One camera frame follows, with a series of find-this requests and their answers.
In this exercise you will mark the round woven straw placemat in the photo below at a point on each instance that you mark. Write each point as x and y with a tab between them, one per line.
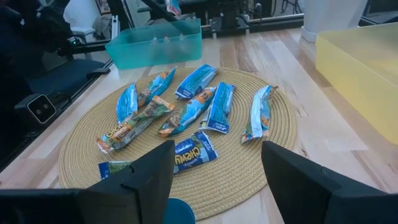
236	161

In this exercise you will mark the red-ended Chewy granola bar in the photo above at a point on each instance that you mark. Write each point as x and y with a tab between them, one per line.
157	87
168	46
172	7

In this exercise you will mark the green granola bar wrapper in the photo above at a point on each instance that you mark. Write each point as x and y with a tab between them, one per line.
259	113

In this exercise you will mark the yellow translucent plastic bin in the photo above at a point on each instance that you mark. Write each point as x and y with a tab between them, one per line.
367	77

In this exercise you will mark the black table-level camera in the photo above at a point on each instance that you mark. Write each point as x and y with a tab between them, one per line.
40	109

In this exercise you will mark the teal translucent plastic bin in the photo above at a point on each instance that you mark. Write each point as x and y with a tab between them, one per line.
140	53

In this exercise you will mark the orange-ended Chewy granola bar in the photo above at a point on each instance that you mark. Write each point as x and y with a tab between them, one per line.
133	126
186	113
127	104

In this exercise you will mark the black office chair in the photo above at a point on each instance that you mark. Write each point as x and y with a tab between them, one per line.
62	76

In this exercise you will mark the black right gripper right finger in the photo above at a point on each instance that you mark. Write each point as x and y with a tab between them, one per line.
298	193

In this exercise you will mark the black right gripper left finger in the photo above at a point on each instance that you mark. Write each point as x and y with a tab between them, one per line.
143	193

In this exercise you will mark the blue Chewy granola bar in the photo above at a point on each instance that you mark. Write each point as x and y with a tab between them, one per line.
192	152
196	81
220	107

